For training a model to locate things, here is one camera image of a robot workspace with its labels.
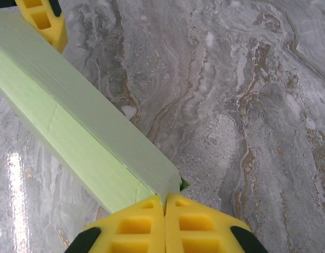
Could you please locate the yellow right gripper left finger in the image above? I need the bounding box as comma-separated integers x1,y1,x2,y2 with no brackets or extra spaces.
64,194,166,253

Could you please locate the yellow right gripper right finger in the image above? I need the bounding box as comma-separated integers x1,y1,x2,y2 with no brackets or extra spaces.
164,192,269,253

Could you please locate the light green paper box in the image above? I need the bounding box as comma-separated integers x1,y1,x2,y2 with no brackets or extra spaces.
0,9,191,214

